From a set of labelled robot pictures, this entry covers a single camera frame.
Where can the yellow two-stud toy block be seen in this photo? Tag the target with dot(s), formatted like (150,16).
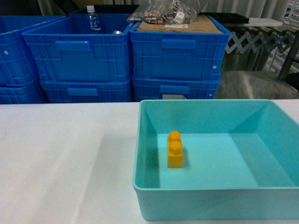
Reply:
(175,153)

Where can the blue crate bottom right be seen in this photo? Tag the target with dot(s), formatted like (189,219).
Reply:
(149,88)

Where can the blue crate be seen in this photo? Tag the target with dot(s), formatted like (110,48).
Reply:
(17,65)
(190,54)
(84,92)
(149,88)
(31,93)
(64,51)

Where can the blue crate bottom middle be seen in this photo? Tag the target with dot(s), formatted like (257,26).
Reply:
(84,92)

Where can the blue crate top right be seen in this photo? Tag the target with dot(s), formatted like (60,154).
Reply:
(190,54)

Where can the light blue plastic bin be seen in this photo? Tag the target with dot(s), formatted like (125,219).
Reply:
(241,160)

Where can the silver metal can top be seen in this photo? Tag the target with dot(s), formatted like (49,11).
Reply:
(116,32)

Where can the clear bag of parts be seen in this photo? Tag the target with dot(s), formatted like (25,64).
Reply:
(167,12)

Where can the brown cardboard sheet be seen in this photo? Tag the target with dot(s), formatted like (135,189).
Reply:
(182,25)

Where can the blue crate top middle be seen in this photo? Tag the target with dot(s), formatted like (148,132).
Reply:
(64,51)

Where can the clear water bottle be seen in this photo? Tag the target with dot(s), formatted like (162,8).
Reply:
(92,20)

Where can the blue crate bottom left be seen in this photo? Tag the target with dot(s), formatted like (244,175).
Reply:
(31,93)

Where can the black tray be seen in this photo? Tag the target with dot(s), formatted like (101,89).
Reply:
(230,18)

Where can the white foam board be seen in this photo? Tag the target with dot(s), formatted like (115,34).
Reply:
(256,22)

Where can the blue crate top left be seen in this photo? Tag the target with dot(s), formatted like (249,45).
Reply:
(17,65)

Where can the expandable roller conveyor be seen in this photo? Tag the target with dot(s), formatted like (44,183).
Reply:
(245,39)

